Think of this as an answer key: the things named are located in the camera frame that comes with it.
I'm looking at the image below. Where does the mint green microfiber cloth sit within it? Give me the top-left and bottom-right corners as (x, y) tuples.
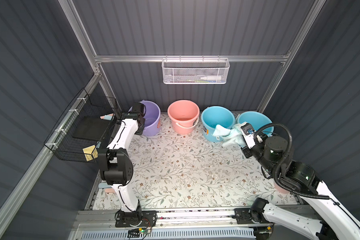
(213, 124), (247, 148)

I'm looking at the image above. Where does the purple plastic bucket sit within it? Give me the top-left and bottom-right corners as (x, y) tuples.
(126, 101), (161, 137)

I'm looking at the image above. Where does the teal plastic bucket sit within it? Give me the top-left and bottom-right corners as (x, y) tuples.
(233, 111), (272, 131)
(201, 106), (236, 143)

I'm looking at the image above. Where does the pink plastic bucket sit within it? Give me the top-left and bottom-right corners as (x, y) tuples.
(168, 100), (200, 135)

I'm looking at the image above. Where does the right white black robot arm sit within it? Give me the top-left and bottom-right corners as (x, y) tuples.
(237, 122), (360, 240)

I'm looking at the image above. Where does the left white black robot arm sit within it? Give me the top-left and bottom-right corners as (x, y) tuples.
(97, 103), (145, 215)

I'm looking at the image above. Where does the pink cup of markers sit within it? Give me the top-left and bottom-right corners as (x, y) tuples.
(274, 182), (290, 194)

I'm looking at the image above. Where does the black notebook in basket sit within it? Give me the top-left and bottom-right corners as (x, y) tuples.
(72, 117), (111, 141)

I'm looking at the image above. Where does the yellow sticky note pad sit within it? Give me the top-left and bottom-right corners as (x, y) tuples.
(83, 145), (99, 162)

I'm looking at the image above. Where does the floral patterned table mat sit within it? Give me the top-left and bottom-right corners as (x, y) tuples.
(91, 111), (298, 210)

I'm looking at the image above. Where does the white bottle in basket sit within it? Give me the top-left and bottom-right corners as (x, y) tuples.
(201, 76), (222, 82)

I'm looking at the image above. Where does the black wire wall basket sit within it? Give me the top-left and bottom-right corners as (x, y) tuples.
(44, 90), (120, 163)

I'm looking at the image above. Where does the white wire mesh basket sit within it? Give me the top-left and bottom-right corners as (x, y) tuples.
(162, 58), (230, 85)

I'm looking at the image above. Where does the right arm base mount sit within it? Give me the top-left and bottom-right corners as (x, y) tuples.
(231, 208), (275, 226)

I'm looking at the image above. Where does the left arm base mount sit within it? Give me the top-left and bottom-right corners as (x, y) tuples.
(115, 210), (158, 228)

